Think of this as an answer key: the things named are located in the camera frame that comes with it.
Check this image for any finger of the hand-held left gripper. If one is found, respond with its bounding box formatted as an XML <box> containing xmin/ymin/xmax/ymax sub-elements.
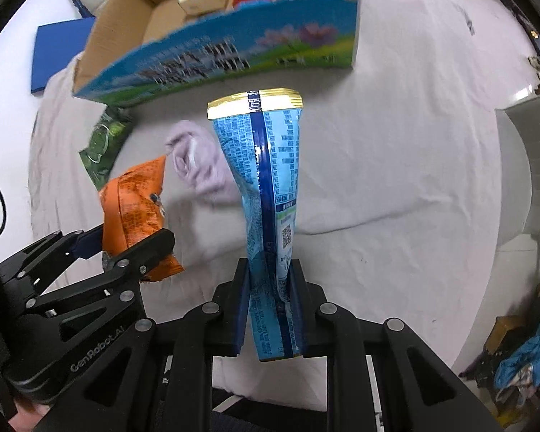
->
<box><xmin>0</xmin><ymin>229</ymin><xmax>176</xmax><ymax>368</ymax></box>
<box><xmin>0</xmin><ymin>224</ymin><xmax>105</xmax><ymax>301</ymax></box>

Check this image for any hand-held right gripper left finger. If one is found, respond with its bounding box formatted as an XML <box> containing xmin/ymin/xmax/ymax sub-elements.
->
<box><xmin>4</xmin><ymin>258</ymin><xmax>251</xmax><ymax>432</ymax></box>

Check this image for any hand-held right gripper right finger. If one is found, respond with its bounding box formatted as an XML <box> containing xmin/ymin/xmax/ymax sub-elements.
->
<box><xmin>290</xmin><ymin>258</ymin><xmax>505</xmax><ymax>432</ymax></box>

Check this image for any orange snack packet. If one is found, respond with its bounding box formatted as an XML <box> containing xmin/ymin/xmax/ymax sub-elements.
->
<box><xmin>98</xmin><ymin>155</ymin><xmax>186</xmax><ymax>283</ymax></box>

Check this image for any blue snack packet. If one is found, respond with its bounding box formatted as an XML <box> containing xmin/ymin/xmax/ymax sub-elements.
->
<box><xmin>207</xmin><ymin>86</ymin><xmax>305</xmax><ymax>363</ymax></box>

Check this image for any printed cardboard box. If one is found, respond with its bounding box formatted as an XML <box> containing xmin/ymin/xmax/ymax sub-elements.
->
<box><xmin>72</xmin><ymin>0</ymin><xmax>363</xmax><ymax>109</ymax></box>

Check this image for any person's left hand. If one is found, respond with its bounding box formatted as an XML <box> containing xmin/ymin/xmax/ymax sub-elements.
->
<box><xmin>9</xmin><ymin>402</ymin><xmax>50</xmax><ymax>432</ymax></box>

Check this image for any purple cloth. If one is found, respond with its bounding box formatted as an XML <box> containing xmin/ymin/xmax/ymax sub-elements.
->
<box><xmin>164</xmin><ymin>120</ymin><xmax>241</xmax><ymax>205</ymax></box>

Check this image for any green snack packet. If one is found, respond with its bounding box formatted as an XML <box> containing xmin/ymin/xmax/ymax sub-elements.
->
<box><xmin>78</xmin><ymin>107</ymin><xmax>136</xmax><ymax>190</ymax></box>

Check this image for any white bed sheet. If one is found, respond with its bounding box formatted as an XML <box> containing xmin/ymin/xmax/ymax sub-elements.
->
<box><xmin>27</xmin><ymin>0</ymin><xmax>529</xmax><ymax>397</ymax></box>

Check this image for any blue board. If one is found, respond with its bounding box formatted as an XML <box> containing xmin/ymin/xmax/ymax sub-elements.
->
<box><xmin>29</xmin><ymin>18</ymin><xmax>97</xmax><ymax>97</ymax></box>

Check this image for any small brown cardboard box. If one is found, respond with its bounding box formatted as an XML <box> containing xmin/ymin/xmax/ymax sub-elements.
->
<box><xmin>483</xmin><ymin>315</ymin><xmax>528</xmax><ymax>356</ymax></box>

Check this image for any blue crumpled cloth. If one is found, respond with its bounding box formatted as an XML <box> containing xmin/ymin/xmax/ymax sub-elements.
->
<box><xmin>495</xmin><ymin>297</ymin><xmax>540</xmax><ymax>390</ymax></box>

